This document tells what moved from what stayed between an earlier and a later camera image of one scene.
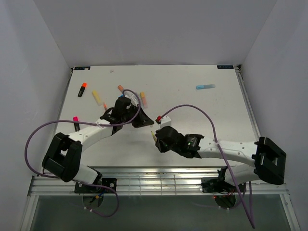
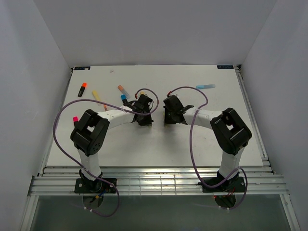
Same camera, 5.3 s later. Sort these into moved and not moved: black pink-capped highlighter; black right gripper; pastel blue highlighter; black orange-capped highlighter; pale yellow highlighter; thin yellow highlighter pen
Moved: black right gripper; thin yellow highlighter pen
Not moved: black orange-capped highlighter; pale yellow highlighter; black pink-capped highlighter; pastel blue highlighter
